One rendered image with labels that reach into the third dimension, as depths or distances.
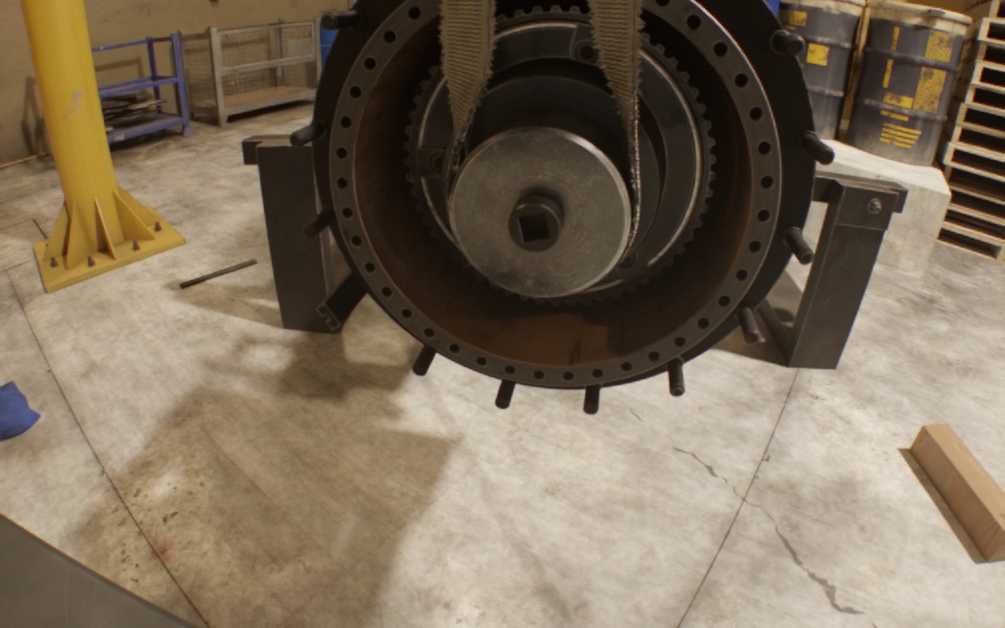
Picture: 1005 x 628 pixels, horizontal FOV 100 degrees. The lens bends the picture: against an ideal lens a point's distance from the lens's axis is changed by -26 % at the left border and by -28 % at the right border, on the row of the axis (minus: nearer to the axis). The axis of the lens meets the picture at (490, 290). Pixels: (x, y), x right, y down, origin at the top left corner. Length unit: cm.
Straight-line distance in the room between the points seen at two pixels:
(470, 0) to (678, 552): 113
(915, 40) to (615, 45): 319
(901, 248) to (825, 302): 138
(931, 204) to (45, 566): 315
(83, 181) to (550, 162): 260
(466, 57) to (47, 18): 248
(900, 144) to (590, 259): 324
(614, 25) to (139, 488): 141
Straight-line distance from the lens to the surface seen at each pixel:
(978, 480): 170
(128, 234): 297
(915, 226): 314
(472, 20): 43
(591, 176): 41
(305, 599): 119
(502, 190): 42
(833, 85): 366
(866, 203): 176
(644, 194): 50
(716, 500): 140
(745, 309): 60
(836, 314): 190
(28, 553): 25
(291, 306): 187
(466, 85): 44
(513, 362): 57
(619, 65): 42
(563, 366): 56
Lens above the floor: 101
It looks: 29 degrees down
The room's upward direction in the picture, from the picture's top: 2 degrees clockwise
